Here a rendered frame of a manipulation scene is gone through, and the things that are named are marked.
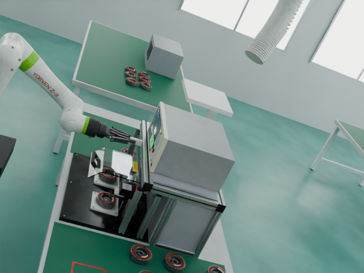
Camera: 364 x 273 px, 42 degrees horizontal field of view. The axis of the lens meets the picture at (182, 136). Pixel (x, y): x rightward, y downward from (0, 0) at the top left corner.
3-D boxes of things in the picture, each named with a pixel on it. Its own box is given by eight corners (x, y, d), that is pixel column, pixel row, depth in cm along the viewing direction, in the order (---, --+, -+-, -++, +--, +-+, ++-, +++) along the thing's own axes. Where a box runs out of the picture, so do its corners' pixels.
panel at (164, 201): (148, 241, 250) (169, 196, 237) (145, 172, 307) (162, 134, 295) (150, 241, 250) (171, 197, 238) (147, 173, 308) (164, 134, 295)
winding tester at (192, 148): (149, 171, 241) (164, 138, 233) (147, 131, 279) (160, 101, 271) (219, 192, 251) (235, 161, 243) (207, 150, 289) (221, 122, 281)
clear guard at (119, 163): (87, 177, 235) (91, 168, 232) (91, 153, 256) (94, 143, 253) (149, 195, 243) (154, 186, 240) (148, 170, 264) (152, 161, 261)
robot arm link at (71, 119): (54, 131, 237) (60, 114, 231) (59, 118, 247) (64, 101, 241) (82, 140, 240) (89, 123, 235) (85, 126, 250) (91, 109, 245)
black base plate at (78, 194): (58, 220, 239) (59, 216, 238) (72, 155, 295) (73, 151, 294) (147, 242, 251) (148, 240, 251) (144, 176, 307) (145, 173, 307)
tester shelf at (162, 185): (141, 189, 233) (144, 182, 231) (140, 125, 292) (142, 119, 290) (222, 213, 244) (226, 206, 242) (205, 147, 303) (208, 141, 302)
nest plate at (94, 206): (90, 209, 253) (90, 207, 253) (92, 193, 266) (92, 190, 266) (117, 216, 257) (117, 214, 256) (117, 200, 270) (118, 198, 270)
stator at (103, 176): (97, 181, 276) (99, 175, 274) (98, 170, 286) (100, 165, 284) (116, 186, 279) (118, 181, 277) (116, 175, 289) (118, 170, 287)
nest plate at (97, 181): (93, 183, 274) (93, 181, 274) (95, 169, 287) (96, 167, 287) (118, 190, 278) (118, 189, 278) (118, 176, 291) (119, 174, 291)
